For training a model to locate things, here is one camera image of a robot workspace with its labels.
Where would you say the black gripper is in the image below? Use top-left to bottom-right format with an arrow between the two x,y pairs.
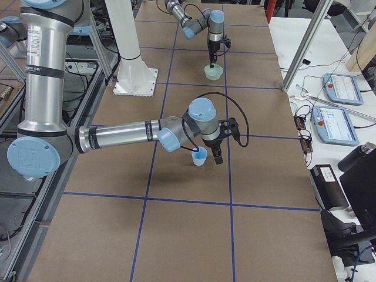
207,40 -> 221,68
202,134 -> 223,165

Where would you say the light green ceramic bowl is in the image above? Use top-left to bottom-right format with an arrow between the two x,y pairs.
204,64 -> 223,80

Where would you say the light blue paper cup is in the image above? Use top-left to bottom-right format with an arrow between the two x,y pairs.
191,146 -> 208,166

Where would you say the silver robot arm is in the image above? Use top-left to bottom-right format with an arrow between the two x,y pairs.
164,1 -> 231,69
7,1 -> 225,178

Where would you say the orange electronics board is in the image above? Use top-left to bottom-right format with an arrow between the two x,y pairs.
294,115 -> 313,155

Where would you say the black power supply box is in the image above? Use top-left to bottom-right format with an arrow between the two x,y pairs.
310,164 -> 349,211

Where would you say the near teach pendant tablet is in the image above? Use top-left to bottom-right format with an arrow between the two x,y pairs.
312,105 -> 359,146

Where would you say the teach pendant tablet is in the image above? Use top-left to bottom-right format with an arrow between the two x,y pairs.
312,105 -> 359,146
323,73 -> 364,106

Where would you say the far teach pendant tablet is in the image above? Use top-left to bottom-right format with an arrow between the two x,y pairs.
323,73 -> 364,106

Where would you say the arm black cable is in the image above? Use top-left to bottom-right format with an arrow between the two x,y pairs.
155,0 -> 233,56
180,92 -> 250,153

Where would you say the white camera pole base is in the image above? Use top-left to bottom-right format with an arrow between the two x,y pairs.
105,0 -> 158,96

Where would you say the aluminium frame post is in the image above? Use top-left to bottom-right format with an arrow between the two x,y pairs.
281,0 -> 333,92

